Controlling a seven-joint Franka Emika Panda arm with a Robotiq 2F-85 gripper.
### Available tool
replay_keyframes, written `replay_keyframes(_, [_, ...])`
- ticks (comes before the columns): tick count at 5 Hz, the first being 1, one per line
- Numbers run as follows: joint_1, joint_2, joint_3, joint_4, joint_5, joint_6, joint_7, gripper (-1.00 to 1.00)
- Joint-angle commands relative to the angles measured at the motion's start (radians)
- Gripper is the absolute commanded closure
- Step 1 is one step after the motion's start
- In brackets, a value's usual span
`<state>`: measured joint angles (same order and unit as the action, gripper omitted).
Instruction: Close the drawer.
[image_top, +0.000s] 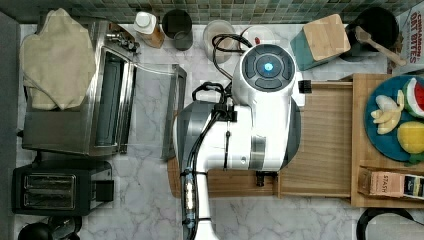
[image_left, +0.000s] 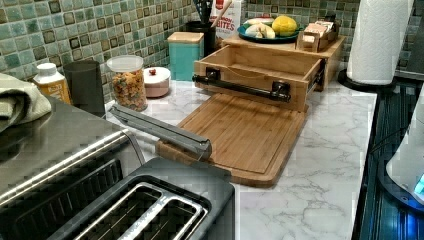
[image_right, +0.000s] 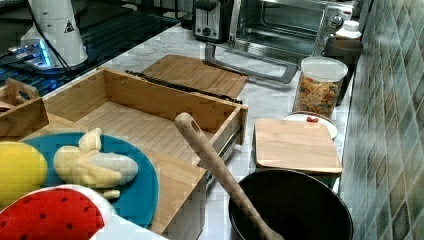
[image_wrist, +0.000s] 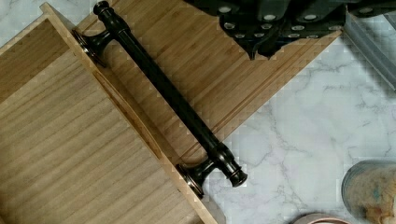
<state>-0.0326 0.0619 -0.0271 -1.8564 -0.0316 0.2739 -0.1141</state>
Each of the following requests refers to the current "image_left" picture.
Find wooden drawer with black handle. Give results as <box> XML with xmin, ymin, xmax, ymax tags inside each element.
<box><xmin>192</xmin><ymin>45</ymin><xmax>325</xmax><ymax>112</ymax></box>

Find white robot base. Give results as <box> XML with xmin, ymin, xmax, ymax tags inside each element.
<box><xmin>379</xmin><ymin>90</ymin><xmax>424</xmax><ymax>213</ymax></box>

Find wooden drawer cabinet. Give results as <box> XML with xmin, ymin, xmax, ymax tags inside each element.
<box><xmin>222</xmin><ymin>35</ymin><xmax>345</xmax><ymax>91</ymax></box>

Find bamboo cutting board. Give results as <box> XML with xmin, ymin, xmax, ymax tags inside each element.
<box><xmin>155</xmin><ymin>92</ymin><xmax>307</xmax><ymax>188</ymax></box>

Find pink lidded bowl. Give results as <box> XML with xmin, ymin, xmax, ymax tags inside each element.
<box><xmin>143</xmin><ymin>67</ymin><xmax>171</xmax><ymax>98</ymax></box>

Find teal canister with wooden lid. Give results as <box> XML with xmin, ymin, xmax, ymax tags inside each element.
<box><xmin>167</xmin><ymin>32</ymin><xmax>204</xmax><ymax>81</ymax></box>

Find black two-slot toaster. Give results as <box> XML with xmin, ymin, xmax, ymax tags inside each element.
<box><xmin>48</xmin><ymin>157</ymin><xmax>235</xmax><ymax>240</ymax></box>

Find black utensil holder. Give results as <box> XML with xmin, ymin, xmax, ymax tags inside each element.
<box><xmin>185</xmin><ymin>20</ymin><xmax>217</xmax><ymax>58</ymax></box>

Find teal fruit plate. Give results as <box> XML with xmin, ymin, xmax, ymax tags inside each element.
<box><xmin>237</xmin><ymin>25</ymin><xmax>305</xmax><ymax>45</ymax></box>

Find white snack box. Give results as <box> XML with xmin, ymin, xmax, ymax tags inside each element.
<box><xmin>209</xmin><ymin>0</ymin><xmax>244</xmax><ymax>39</ymax></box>

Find clear cereal jar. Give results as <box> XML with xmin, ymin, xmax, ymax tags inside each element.
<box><xmin>106</xmin><ymin>55</ymin><xmax>147</xmax><ymax>112</ymax></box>

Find banana pieces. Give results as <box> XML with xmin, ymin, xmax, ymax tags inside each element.
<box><xmin>245</xmin><ymin>23</ymin><xmax>275</xmax><ymax>39</ymax></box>

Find yellow lemon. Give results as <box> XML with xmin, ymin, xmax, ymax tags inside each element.
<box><xmin>272</xmin><ymin>15</ymin><xmax>297</xmax><ymax>36</ymax></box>

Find dark grey cylindrical canister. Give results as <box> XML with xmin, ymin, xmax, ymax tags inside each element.
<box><xmin>63</xmin><ymin>60</ymin><xmax>105</xmax><ymax>118</ymax></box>

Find wooden tea bag holder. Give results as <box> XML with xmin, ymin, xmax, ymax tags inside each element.
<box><xmin>295</xmin><ymin>21</ymin><xmax>339</xmax><ymax>53</ymax></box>

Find black paper towel base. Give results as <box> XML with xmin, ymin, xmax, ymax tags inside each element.
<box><xmin>337</xmin><ymin>69</ymin><xmax>395</xmax><ymax>93</ymax></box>

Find stainless steel toaster oven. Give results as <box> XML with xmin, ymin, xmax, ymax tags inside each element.
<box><xmin>0</xmin><ymin>99</ymin><xmax>144</xmax><ymax>240</ymax></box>

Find orange bottle with white cap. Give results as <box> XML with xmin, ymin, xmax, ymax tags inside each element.
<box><xmin>33</xmin><ymin>63</ymin><xmax>71</xmax><ymax>104</ymax></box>

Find white paper towel roll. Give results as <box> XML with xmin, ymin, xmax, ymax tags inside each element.
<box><xmin>347</xmin><ymin>0</ymin><xmax>414</xmax><ymax>85</ymax></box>

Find beige folded towel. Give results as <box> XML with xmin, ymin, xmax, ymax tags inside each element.
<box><xmin>0</xmin><ymin>73</ymin><xmax>52</xmax><ymax>132</ymax></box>

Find wooden spoon handle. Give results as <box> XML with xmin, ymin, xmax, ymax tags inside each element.
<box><xmin>211</xmin><ymin>0</ymin><xmax>232</xmax><ymax>28</ymax></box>

